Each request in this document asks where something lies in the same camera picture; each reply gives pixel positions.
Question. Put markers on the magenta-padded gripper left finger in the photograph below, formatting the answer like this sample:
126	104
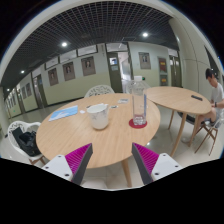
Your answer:
58	166

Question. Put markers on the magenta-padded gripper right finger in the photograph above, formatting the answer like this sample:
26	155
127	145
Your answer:
165	166

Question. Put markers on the clear plastic bottle white cap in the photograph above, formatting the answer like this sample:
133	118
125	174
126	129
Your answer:
139	100

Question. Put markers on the black bag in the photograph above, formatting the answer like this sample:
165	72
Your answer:
28	143

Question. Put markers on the flat round red coaster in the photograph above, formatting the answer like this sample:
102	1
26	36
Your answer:
133	125

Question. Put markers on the light blue booklet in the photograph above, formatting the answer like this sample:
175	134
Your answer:
63	113

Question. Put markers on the round wooden table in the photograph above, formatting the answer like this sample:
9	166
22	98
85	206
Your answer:
176	98

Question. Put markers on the black phone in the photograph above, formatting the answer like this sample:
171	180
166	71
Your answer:
196	98

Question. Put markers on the person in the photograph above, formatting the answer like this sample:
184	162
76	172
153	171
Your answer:
216	96

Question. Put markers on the round ceiling lights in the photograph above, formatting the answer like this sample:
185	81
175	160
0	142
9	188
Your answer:
64	44

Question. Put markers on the framed wall portraits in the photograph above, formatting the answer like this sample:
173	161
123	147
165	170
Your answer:
88	66

